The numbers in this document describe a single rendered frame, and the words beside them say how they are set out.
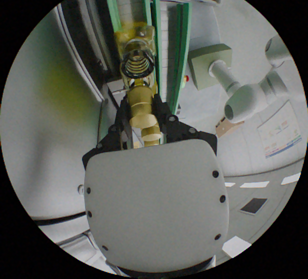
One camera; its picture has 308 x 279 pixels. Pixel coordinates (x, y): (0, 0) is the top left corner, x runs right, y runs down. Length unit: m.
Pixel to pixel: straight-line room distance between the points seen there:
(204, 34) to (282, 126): 3.47
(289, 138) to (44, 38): 3.92
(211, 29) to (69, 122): 0.63
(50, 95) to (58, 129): 0.05
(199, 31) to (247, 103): 0.38
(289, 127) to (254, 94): 3.40
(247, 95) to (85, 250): 0.49
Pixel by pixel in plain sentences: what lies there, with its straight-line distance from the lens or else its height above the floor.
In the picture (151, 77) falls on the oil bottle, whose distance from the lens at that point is 0.16.
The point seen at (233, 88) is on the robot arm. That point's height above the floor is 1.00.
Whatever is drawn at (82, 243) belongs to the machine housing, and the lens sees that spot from 0.21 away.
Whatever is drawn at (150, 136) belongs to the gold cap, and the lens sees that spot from 0.16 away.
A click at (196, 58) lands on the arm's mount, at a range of 0.50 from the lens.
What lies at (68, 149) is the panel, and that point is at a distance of 0.17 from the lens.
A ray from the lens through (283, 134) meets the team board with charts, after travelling 3.78.
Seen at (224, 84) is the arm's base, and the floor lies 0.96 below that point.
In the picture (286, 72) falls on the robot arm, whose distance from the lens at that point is 0.28.
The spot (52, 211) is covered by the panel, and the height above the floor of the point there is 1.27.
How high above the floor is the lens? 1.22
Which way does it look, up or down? 26 degrees down
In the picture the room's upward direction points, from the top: 170 degrees clockwise
